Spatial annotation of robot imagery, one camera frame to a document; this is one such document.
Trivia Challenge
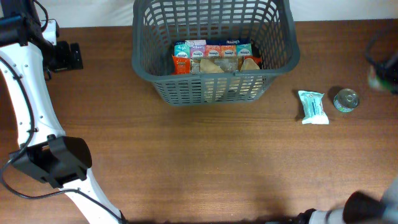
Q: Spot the green lid jar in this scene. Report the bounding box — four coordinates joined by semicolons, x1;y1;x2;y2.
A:
368;65;397;95

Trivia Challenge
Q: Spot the silver tin can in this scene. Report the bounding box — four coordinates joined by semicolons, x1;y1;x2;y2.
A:
333;88;359;113

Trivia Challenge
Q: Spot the teal white wipes pack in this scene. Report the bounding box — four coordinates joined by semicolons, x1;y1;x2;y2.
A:
298;90;330;124

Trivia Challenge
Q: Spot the orange pasta packet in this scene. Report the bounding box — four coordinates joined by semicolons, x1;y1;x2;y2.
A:
172;56;262;75

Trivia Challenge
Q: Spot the blue cardboard box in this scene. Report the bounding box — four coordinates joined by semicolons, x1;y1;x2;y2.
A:
174;39;253;59

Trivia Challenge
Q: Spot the beige snack bag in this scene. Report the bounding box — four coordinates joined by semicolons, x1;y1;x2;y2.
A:
200;56;265;103

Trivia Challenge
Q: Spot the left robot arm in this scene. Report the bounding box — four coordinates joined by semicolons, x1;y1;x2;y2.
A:
1;0;126;223

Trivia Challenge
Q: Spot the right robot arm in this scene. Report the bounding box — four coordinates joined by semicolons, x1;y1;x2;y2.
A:
290;54;397;224

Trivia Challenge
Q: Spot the grey plastic basket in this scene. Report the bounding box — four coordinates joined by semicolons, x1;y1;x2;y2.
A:
131;0;300;105

